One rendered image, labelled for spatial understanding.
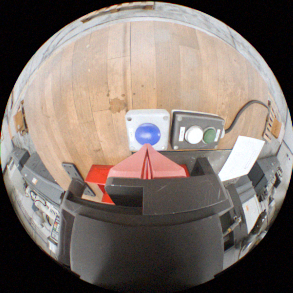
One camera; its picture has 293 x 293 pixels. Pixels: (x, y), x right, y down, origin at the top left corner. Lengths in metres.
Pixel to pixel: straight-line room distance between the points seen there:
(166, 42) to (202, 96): 0.12
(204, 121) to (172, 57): 0.12
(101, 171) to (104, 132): 0.10
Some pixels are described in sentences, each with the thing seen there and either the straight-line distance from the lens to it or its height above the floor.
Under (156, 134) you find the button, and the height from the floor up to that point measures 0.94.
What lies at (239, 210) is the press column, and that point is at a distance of 0.56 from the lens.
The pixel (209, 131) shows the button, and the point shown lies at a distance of 0.18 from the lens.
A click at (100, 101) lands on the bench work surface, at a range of 0.19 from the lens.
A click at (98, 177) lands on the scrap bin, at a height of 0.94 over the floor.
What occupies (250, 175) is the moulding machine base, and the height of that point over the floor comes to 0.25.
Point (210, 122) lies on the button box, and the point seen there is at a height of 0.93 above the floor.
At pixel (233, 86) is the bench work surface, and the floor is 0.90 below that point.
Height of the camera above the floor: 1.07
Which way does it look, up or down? 54 degrees down
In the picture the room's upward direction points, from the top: 179 degrees counter-clockwise
